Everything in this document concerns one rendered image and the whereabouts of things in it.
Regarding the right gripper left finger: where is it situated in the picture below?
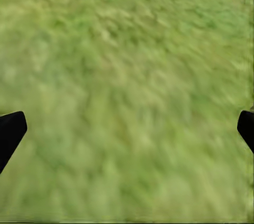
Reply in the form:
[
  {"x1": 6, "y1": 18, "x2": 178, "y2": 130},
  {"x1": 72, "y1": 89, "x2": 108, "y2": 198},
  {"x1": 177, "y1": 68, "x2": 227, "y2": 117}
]
[{"x1": 0, "y1": 111, "x2": 28, "y2": 174}]

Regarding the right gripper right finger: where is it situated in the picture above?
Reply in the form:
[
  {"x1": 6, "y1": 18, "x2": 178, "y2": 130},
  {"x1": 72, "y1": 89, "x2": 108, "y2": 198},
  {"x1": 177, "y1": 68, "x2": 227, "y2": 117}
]
[{"x1": 237, "y1": 111, "x2": 254, "y2": 153}]

